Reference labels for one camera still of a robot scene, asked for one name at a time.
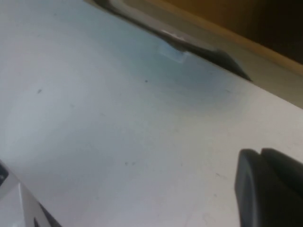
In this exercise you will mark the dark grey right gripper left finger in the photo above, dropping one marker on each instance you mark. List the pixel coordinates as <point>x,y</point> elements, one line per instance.
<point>260,203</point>

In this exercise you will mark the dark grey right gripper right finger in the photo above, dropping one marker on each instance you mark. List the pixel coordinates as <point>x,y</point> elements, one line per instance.
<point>286,175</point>

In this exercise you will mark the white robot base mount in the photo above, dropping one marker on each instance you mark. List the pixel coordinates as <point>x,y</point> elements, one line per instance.
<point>11,203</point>

